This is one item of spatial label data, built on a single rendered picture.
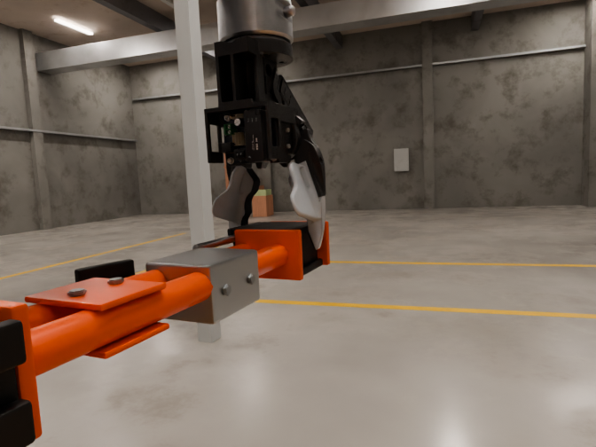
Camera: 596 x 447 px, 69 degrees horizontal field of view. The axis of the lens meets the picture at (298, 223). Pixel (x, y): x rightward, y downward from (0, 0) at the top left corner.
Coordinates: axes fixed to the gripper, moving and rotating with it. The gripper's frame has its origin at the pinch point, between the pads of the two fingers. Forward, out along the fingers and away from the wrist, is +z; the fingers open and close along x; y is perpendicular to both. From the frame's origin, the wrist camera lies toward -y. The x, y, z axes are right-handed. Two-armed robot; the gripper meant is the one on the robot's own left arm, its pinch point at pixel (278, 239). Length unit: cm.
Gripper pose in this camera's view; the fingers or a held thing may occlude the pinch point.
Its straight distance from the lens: 48.6
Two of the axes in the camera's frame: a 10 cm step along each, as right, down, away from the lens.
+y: -4.1, 1.2, -9.0
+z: 0.5, 9.9, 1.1
